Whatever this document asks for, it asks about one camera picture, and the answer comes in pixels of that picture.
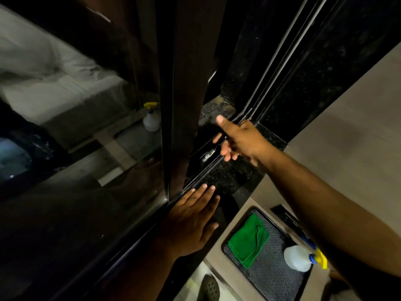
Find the person's left forearm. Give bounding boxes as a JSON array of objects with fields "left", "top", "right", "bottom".
[{"left": 91, "top": 243, "right": 183, "bottom": 301}]

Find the metal sliding door track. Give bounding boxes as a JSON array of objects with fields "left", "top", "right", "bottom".
[{"left": 183, "top": 0, "right": 330, "bottom": 193}]

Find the person's right hand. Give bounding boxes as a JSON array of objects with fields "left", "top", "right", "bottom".
[{"left": 213, "top": 115, "right": 277, "bottom": 167}]

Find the black textured tray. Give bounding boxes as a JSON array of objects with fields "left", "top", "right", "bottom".
[{"left": 221, "top": 206, "right": 314, "bottom": 301}]

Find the person's left hand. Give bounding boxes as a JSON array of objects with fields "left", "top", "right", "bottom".
[{"left": 162, "top": 184, "right": 221, "bottom": 258}]

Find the white spray bottle yellow nozzle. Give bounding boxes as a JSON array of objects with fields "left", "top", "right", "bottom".
[{"left": 283, "top": 245, "right": 328, "bottom": 273}]

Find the black granite sill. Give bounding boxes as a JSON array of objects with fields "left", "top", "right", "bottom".
[{"left": 185, "top": 96, "right": 287, "bottom": 217}]

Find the green folded cloth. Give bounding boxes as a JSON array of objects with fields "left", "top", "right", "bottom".
[{"left": 227, "top": 213, "right": 271, "bottom": 269}]

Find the dark brown sliding glass door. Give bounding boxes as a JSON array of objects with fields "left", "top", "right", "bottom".
[{"left": 0, "top": 0, "right": 228, "bottom": 301}]

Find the person's right forearm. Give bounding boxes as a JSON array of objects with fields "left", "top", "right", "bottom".
[{"left": 258, "top": 145, "right": 401, "bottom": 301}]

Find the dark perforated clog shoe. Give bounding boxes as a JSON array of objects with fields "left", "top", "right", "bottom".
[{"left": 196, "top": 274, "right": 221, "bottom": 301}]

